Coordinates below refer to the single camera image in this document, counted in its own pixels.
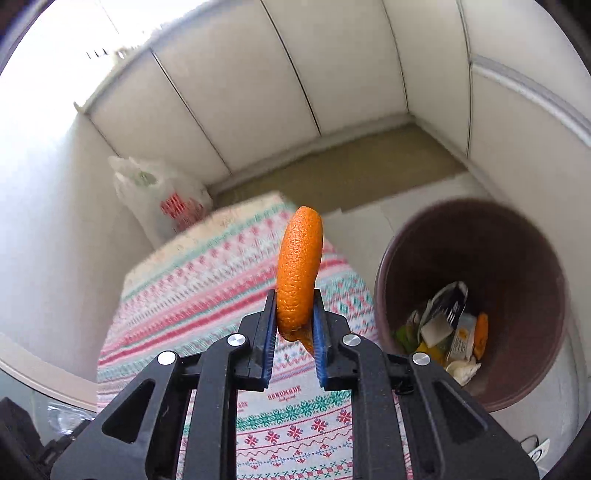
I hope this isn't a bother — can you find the brown plastic trash bin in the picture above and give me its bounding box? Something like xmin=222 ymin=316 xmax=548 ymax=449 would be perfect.
xmin=374 ymin=198 xmax=568 ymax=413

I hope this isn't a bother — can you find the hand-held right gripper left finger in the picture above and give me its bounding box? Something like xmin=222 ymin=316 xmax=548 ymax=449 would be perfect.
xmin=50 ymin=290 xmax=279 ymax=480

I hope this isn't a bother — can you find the olive floor mat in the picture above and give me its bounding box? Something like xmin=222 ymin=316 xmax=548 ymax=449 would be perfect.
xmin=323 ymin=122 xmax=467 ymax=214
xmin=212 ymin=136 xmax=342 ymax=217

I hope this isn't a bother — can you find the patterned striped tablecloth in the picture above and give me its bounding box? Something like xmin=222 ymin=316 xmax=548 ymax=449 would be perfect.
xmin=96 ymin=193 xmax=416 ymax=480

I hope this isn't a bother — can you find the white tissue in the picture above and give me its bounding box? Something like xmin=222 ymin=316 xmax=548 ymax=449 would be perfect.
xmin=445 ymin=360 xmax=482 ymax=386

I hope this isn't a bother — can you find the orange peel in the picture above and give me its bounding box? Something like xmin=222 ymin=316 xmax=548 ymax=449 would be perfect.
xmin=473 ymin=313 xmax=489 ymax=361
xmin=276 ymin=206 xmax=324 ymax=354

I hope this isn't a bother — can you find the white kitchen countertop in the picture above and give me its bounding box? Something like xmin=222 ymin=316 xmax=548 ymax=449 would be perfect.
xmin=73 ymin=28 xmax=185 ymax=114

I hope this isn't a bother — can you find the white cabinet door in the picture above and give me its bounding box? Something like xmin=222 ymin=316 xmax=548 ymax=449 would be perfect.
xmin=383 ymin=0 xmax=472 ymax=158
xmin=154 ymin=0 xmax=321 ymax=174
xmin=261 ymin=0 xmax=409 ymax=137
xmin=88 ymin=48 xmax=232 ymax=185

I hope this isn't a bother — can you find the white drawer front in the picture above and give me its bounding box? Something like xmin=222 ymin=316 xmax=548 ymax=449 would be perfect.
xmin=465 ymin=60 xmax=591 ymax=241
xmin=459 ymin=0 xmax=591 ymax=116

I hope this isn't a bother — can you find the white plastic shopping bag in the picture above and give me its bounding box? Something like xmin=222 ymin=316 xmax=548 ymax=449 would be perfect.
xmin=108 ymin=156 xmax=213 ymax=247

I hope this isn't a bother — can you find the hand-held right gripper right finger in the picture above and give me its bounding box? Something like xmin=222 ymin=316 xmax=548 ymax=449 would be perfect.
xmin=313 ymin=288 xmax=540 ymax=480

